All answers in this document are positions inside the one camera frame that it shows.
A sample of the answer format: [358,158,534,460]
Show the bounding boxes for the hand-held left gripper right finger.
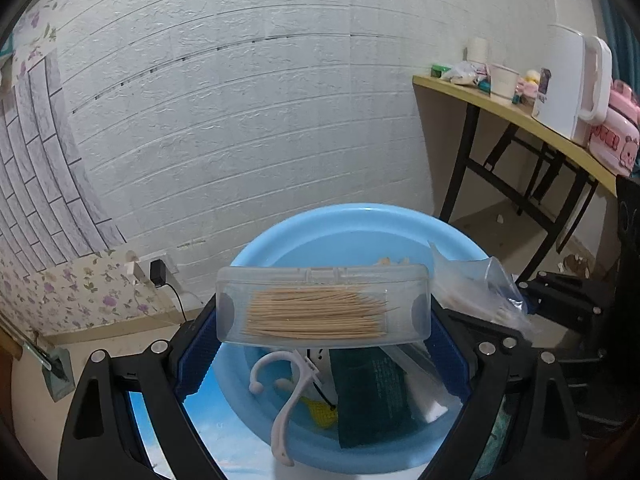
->
[420,300,584,480]

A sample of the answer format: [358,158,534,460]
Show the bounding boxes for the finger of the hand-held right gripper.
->
[517,270,602,317]
[442,309,542,357]

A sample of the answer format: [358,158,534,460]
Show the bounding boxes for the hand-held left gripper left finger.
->
[57,296,227,480]

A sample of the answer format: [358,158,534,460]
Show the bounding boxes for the clear bag of snacks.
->
[427,242,539,342]

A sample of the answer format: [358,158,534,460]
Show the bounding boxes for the green packet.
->
[329,345,426,450]

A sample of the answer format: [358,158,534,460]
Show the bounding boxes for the clear toothpick box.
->
[215,263,433,347]

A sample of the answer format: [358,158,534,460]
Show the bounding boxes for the yellow mesh sponge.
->
[300,394,342,430]

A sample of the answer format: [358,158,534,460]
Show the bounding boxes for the blue plastic basin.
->
[212,203,506,475]

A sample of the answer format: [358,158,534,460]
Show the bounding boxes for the pink and teal items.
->
[515,67,541,106]

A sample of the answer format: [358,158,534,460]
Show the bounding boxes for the pink lunch box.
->
[587,79,640,169]

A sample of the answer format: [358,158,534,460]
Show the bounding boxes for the yellow top side table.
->
[412,74,621,282]

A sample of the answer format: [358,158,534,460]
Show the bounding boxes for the white electric kettle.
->
[531,24,614,147]

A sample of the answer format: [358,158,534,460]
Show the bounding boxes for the white paper cup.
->
[487,62,522,101]

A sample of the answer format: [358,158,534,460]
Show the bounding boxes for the white crumpled bag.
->
[440,61,484,86]

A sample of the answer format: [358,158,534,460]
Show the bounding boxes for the white tissue roll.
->
[466,37,490,64]

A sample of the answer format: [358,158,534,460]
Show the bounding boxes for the teal curtain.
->
[597,0,640,89]

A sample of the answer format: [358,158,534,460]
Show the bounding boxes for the black charger cable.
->
[164,281,202,322]

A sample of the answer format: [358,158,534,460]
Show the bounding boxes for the white wall socket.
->
[124,254,177,284]

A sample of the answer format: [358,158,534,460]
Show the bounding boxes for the metal handled cleaning tool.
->
[0,317,77,402]

